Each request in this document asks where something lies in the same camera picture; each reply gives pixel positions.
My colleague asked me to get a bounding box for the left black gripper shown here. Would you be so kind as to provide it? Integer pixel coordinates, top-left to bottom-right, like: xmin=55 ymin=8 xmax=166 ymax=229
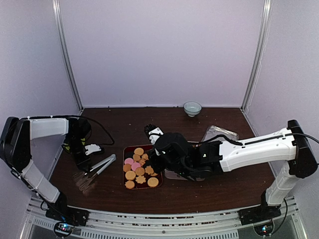
xmin=65 ymin=135 xmax=92 ymax=173

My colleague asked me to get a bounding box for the leaf shaped tan cookie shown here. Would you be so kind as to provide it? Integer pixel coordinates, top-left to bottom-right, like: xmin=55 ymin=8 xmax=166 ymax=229
xmin=136 ymin=175 xmax=146 ymax=184

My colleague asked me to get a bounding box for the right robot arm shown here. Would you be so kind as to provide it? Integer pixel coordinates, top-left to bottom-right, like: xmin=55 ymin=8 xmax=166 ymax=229
xmin=144 ymin=120 xmax=319 ymax=225

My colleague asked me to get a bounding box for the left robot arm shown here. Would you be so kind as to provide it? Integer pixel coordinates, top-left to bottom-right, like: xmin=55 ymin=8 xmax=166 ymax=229
xmin=0 ymin=116 xmax=91 ymax=226

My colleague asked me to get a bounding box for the white divided cookie tin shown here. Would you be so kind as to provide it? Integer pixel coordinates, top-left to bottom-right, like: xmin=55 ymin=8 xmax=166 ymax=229
xmin=164 ymin=169 xmax=197 ymax=181

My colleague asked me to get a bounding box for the green plastic bowl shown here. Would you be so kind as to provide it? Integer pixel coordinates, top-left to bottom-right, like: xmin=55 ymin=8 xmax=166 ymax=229
xmin=62 ymin=143 xmax=71 ymax=153

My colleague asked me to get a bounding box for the large round tan cookie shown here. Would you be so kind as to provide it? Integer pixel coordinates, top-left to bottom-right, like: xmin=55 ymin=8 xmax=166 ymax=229
xmin=147 ymin=177 xmax=159 ymax=188

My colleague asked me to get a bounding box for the smooth round tan cookie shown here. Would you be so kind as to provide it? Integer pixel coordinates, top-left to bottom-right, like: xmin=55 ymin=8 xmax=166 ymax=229
xmin=135 ymin=167 xmax=145 ymax=176

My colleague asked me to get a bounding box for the right pink round cookie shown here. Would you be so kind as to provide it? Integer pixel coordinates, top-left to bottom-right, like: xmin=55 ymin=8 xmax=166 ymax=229
xmin=131 ymin=162 xmax=141 ymax=171

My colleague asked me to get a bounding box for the pink round cookie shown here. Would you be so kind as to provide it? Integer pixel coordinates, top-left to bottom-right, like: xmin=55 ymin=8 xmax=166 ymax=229
xmin=124 ymin=158 xmax=135 ymax=165
xmin=131 ymin=162 xmax=141 ymax=171

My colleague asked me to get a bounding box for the dark red cookie tray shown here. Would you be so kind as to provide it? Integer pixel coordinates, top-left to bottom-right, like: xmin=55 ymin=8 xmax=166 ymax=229
xmin=123 ymin=145 xmax=163 ymax=190

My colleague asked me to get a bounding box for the left pink round cookie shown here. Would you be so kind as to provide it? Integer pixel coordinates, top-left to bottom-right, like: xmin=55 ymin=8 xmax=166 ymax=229
xmin=124 ymin=158 xmax=135 ymax=165

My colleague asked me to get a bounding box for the bottom left round cookie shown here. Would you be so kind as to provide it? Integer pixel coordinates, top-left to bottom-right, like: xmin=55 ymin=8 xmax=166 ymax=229
xmin=125 ymin=180 xmax=135 ymax=189

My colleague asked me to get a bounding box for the pale blue ceramic bowl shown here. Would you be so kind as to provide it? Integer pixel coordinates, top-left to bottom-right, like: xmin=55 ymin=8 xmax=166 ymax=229
xmin=183 ymin=102 xmax=202 ymax=118

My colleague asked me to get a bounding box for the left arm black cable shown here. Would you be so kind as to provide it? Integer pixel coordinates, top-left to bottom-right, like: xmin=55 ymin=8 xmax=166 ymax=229
xmin=67 ymin=115 xmax=115 ymax=146

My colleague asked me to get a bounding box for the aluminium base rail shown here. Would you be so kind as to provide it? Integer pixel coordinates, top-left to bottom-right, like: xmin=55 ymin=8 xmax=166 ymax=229
xmin=21 ymin=195 xmax=309 ymax=239

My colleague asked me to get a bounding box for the right aluminium frame post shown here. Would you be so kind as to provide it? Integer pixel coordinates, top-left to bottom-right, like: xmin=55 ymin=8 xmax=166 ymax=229
xmin=241 ymin=0 xmax=273 ymax=113

